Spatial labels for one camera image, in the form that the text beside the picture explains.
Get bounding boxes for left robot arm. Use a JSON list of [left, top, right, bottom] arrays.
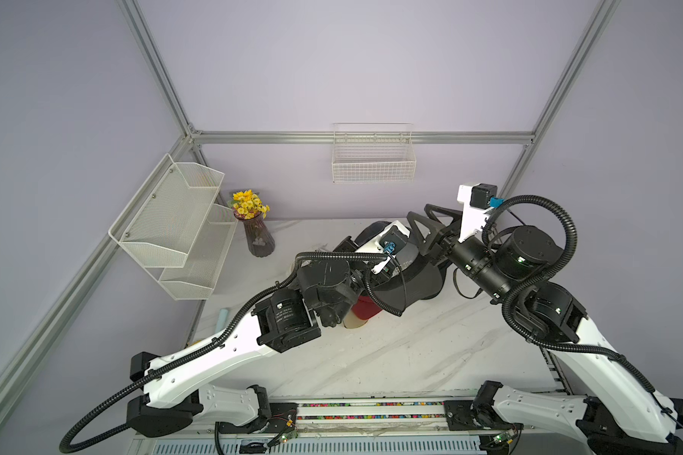
[[126, 251, 402, 438]]

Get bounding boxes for white two-tier mesh shelf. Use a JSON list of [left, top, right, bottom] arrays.
[[108, 155, 237, 301]]

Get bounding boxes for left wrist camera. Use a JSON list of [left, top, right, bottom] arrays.
[[355, 221, 411, 261]]

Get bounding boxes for dark grey baseball cap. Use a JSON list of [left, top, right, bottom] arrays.
[[334, 222, 449, 317]]

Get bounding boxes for red baseball cap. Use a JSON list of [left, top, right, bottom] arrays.
[[351, 295, 382, 320]]

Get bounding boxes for tan dark-brim baseball cap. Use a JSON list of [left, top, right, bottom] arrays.
[[343, 313, 368, 330]]

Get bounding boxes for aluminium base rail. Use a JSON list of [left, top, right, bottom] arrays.
[[127, 384, 610, 451]]

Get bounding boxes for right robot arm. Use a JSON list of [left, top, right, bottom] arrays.
[[407, 195, 683, 454]]

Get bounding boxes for purple glass vase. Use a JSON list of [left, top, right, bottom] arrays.
[[233, 210, 275, 258]]

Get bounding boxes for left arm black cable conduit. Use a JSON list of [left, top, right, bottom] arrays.
[[58, 249, 409, 455]]

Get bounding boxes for yellow flower bouquet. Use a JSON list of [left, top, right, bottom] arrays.
[[229, 190, 271, 221]]

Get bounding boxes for white wire wall basket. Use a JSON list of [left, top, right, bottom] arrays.
[[331, 122, 417, 184]]

